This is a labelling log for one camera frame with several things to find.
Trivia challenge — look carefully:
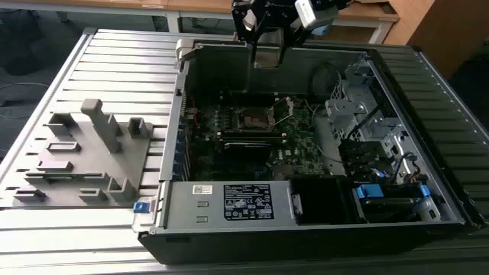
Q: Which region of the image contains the coloured wire bundle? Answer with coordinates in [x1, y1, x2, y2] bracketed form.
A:
[403, 168, 427, 186]

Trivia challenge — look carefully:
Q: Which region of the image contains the chipset heatsink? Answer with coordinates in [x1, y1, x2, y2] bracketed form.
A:
[273, 164, 295, 177]

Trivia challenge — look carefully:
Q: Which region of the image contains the green RAM stick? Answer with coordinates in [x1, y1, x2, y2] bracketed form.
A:
[42, 174, 85, 182]

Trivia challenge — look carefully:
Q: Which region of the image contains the wooden cabinet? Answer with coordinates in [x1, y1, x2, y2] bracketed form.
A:
[383, 0, 489, 80]

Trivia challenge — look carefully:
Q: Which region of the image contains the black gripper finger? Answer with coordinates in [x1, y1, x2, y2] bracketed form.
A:
[232, 0, 261, 69]
[277, 24, 309, 66]

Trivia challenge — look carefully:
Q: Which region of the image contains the silver power supply unit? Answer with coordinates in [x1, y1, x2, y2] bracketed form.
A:
[150, 180, 299, 230]

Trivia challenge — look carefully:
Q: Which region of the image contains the black cable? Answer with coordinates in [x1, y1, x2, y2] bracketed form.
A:
[391, 151, 417, 184]
[309, 61, 342, 97]

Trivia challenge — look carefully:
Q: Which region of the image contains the red wire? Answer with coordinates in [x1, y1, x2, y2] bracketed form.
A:
[188, 91, 201, 128]

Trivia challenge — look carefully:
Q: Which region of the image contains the wooden desk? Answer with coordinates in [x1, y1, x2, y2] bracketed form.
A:
[0, 0, 180, 32]
[168, 0, 401, 44]

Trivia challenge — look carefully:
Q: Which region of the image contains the green motherboard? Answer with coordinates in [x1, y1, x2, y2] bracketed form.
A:
[185, 96, 337, 183]

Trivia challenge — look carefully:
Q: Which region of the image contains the CPU socket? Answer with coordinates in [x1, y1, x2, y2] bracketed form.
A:
[234, 107, 278, 132]

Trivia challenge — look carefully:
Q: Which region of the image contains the silver CPU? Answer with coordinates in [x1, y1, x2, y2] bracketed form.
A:
[254, 52, 282, 69]

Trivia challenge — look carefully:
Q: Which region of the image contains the metal drive cage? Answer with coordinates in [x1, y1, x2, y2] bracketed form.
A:
[323, 53, 411, 178]

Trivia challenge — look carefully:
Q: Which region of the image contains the black PC case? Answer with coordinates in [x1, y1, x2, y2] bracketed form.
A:
[132, 38, 487, 266]

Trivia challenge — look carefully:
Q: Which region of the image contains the blue disk carrier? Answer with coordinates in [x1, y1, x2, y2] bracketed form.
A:
[353, 184, 385, 199]

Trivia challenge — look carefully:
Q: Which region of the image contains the blue floor cable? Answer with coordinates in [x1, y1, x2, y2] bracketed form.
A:
[0, 81, 50, 120]

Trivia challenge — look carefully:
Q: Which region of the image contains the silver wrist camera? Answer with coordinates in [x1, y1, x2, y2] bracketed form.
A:
[242, 11, 255, 32]
[295, 0, 339, 29]

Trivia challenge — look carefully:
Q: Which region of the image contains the grey parts rack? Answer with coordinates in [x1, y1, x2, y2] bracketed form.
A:
[10, 99, 156, 209]

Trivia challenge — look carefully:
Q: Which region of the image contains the metal locking lever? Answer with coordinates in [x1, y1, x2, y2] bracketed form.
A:
[274, 110, 306, 127]

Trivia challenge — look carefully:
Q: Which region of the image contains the metal socket cover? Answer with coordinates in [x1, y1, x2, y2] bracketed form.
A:
[267, 96, 295, 128]

